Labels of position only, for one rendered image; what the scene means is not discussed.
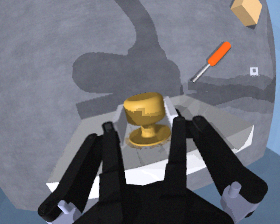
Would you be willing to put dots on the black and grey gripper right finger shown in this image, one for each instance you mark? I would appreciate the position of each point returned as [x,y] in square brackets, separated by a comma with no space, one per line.
[241,190]

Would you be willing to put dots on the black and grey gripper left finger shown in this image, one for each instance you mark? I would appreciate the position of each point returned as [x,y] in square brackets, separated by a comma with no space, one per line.
[67,202]

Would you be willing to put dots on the yellow door knob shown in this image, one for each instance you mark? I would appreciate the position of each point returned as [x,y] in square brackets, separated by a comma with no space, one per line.
[145,109]

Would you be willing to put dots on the grey door slab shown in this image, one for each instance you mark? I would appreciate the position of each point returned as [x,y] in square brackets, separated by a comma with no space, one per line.
[146,164]

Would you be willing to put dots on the orange screwdriver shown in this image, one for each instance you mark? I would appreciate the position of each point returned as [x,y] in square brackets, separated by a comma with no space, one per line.
[216,57]

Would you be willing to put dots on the tan cardboard box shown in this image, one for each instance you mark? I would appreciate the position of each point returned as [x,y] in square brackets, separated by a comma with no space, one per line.
[247,11]

